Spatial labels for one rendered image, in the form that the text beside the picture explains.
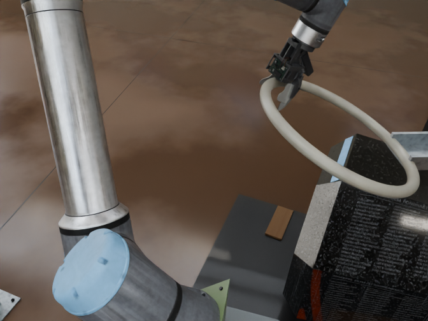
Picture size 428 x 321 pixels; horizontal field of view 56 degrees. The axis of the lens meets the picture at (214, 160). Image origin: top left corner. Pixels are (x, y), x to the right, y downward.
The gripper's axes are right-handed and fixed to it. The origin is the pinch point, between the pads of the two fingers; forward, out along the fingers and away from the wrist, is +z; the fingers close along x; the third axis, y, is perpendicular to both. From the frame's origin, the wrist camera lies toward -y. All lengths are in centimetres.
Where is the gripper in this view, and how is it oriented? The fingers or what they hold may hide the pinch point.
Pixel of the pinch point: (273, 99)
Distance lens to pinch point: 127.9
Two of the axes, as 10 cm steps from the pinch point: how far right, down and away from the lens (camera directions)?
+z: -4.2, 7.3, 5.4
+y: -7.1, 1.0, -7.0
